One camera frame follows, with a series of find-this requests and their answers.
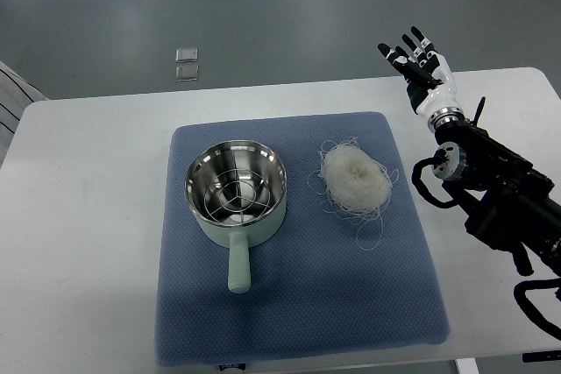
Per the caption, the mint green steel pot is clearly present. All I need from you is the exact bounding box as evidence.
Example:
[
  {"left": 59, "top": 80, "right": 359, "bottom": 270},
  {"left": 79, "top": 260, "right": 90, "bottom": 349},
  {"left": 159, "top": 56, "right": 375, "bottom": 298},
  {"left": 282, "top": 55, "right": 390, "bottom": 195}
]
[{"left": 185, "top": 140, "right": 288, "bottom": 293}]

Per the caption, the white table leg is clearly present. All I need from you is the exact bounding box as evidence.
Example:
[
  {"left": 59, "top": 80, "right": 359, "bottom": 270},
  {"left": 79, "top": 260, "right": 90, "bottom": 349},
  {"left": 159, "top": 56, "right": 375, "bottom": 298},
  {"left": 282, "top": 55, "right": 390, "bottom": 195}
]
[{"left": 455, "top": 357, "right": 479, "bottom": 374}]

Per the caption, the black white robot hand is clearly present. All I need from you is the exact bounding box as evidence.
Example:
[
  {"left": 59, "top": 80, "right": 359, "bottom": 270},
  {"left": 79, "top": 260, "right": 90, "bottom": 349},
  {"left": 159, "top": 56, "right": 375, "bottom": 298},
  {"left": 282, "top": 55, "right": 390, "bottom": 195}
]
[{"left": 378, "top": 26, "right": 464, "bottom": 131}]

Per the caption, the dark label under mat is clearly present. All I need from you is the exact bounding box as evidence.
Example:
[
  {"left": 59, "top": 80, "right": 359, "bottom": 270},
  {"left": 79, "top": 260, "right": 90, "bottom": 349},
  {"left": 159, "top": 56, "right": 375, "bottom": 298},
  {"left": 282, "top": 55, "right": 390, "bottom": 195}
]
[{"left": 218, "top": 363, "right": 246, "bottom": 371}]

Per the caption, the white vermicelli noodle nest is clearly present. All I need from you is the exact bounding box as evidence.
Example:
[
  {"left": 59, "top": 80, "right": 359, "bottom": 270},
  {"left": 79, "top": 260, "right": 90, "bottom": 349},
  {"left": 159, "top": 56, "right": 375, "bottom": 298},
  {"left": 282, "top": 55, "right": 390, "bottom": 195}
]
[{"left": 306, "top": 138, "right": 400, "bottom": 251}]

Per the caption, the blue quilted mat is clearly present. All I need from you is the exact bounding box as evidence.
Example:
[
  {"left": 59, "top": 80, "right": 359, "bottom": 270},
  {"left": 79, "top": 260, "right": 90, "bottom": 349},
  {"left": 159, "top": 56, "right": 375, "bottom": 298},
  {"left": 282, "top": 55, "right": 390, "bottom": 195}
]
[{"left": 155, "top": 112, "right": 450, "bottom": 366}]

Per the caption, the person in white clothing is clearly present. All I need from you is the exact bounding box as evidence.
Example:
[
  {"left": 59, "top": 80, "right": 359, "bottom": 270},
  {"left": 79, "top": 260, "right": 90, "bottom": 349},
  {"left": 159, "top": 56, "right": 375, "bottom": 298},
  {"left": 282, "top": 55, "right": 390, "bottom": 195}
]
[{"left": 0, "top": 62, "right": 48, "bottom": 163}]

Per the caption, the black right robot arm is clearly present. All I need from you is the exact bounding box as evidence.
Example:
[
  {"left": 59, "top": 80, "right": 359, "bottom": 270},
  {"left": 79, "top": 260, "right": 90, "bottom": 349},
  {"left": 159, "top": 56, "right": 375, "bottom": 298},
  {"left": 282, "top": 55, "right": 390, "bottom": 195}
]
[{"left": 412, "top": 106, "right": 560, "bottom": 338}]

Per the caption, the floor socket plate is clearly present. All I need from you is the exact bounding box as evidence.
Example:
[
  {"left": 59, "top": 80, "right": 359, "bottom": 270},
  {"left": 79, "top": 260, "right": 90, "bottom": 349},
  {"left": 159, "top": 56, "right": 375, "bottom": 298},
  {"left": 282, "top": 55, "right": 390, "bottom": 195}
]
[
  {"left": 175, "top": 47, "right": 198, "bottom": 63},
  {"left": 175, "top": 64, "right": 199, "bottom": 81}
]

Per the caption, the black table bracket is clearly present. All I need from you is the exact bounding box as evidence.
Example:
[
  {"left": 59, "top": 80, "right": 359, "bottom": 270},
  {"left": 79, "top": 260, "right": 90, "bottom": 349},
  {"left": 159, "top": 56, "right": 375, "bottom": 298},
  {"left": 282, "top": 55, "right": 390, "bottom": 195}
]
[{"left": 522, "top": 349, "right": 561, "bottom": 363}]

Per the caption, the lower floor socket plate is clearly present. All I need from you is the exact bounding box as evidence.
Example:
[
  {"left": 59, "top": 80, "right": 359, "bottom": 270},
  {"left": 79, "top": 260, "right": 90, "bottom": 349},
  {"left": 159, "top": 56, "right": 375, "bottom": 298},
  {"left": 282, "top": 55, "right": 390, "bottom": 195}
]
[{"left": 175, "top": 64, "right": 199, "bottom": 81}]

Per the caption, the upper floor socket plate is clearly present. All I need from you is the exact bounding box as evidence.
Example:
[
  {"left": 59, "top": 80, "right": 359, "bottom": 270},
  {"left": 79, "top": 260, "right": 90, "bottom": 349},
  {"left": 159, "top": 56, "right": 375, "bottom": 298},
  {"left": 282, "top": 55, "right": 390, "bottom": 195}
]
[{"left": 175, "top": 47, "right": 198, "bottom": 63}]

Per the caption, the wire steaming rack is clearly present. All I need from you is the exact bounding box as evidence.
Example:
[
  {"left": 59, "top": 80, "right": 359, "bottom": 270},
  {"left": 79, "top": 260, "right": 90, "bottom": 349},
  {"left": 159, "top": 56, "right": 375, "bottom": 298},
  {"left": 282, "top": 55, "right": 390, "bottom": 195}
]
[{"left": 202, "top": 168, "right": 273, "bottom": 226}]

